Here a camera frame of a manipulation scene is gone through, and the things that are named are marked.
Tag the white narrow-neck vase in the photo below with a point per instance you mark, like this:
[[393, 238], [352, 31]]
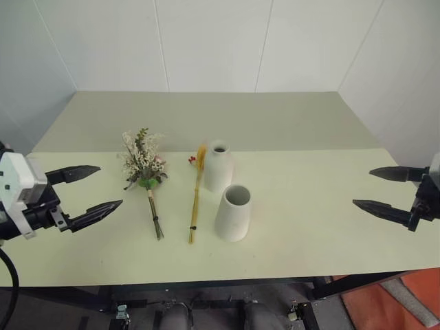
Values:
[[218, 170]]

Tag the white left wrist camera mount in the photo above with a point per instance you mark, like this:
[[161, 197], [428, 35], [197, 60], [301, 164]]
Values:
[[19, 182]]

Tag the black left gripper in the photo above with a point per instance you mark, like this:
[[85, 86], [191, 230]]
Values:
[[44, 214]]

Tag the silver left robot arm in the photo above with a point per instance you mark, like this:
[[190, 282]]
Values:
[[8, 228]]

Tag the white wide-mouth vase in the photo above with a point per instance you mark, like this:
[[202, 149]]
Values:
[[233, 216]]

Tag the dark grey rounded shape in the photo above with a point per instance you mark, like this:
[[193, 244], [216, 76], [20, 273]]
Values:
[[174, 318]]

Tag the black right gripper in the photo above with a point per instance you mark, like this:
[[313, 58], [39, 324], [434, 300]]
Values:
[[428, 203]]

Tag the black metal table frame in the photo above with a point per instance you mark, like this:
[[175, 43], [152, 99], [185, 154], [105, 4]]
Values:
[[206, 304]]

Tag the white and green flower bouquet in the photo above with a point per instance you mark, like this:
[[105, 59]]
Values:
[[142, 161]]

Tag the small metal frame clamp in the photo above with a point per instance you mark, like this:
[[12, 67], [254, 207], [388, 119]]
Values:
[[122, 312], [293, 312]]

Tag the orange floor mat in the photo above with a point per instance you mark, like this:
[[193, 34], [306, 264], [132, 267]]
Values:
[[419, 302]]

